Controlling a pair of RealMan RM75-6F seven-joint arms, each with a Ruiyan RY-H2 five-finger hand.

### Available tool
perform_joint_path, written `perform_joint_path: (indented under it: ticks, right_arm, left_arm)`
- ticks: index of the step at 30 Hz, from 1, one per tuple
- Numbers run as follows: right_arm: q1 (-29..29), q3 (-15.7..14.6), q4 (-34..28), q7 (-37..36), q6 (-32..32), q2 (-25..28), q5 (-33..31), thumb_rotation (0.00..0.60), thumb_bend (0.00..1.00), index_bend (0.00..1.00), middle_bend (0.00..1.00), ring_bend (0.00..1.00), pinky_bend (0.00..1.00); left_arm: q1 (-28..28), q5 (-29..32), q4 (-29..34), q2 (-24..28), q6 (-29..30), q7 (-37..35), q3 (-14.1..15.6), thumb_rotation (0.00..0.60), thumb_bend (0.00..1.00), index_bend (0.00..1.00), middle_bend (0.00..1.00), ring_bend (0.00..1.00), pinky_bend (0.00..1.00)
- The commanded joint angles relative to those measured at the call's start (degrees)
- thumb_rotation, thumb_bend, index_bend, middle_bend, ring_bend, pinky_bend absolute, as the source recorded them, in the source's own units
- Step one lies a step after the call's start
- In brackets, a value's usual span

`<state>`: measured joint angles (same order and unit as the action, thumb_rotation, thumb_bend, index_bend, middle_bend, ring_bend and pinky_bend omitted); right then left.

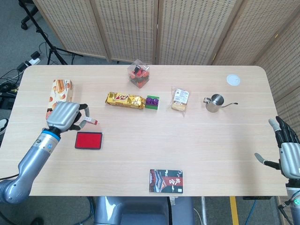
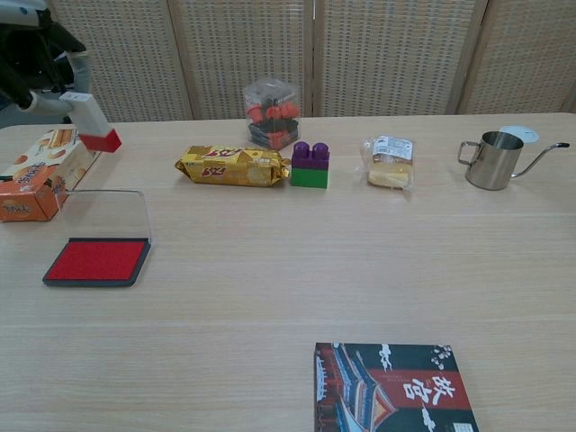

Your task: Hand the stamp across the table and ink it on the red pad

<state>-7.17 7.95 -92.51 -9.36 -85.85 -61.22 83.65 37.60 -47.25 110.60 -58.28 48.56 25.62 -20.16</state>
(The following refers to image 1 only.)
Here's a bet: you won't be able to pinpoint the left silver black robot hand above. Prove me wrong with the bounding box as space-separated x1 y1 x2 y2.
45 101 91 132

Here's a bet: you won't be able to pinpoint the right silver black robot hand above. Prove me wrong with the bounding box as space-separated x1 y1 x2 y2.
255 116 300 182

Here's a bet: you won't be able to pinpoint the small red white stamp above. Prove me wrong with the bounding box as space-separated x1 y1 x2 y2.
83 116 98 125

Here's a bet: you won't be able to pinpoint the orange biscuit box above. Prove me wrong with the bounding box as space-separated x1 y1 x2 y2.
46 79 75 113

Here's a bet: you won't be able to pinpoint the red ink pad clear lid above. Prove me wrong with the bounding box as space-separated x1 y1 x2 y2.
74 121 104 150

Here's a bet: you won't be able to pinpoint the white power strip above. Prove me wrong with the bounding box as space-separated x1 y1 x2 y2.
23 58 40 68

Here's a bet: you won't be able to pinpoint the gold foil snack packet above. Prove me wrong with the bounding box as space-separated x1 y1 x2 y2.
105 91 146 110

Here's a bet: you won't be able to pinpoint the black tripod stand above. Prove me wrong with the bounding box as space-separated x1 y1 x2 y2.
18 0 83 65

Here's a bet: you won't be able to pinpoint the clear box orange black pieces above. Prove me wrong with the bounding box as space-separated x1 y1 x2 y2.
127 59 150 89

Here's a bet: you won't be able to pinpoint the green toy brick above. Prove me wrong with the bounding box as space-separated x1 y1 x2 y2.
144 94 161 111

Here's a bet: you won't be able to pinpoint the steel gooseneck pitcher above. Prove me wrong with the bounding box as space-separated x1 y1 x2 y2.
202 93 239 113

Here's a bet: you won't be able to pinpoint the white round table grommet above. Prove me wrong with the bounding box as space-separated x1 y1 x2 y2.
226 74 241 87

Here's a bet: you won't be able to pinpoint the black office chair base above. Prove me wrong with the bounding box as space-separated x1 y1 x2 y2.
20 4 39 30

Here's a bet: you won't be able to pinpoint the white table leg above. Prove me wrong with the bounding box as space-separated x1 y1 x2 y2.
201 196 208 225

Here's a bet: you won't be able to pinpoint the wooden rattan folding screen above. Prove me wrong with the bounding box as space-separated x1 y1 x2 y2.
32 0 300 162

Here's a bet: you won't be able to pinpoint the wrapped cake slice packet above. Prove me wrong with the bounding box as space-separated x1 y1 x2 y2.
170 86 191 117

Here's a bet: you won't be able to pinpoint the dark book red band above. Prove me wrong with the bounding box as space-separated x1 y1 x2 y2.
149 169 184 194

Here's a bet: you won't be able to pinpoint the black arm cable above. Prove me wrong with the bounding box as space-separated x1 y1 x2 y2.
277 202 293 225

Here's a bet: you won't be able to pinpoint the black floor cable bundle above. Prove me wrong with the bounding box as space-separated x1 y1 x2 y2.
0 67 24 108

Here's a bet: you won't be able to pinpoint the blue cable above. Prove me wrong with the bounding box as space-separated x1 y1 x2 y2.
79 196 98 225

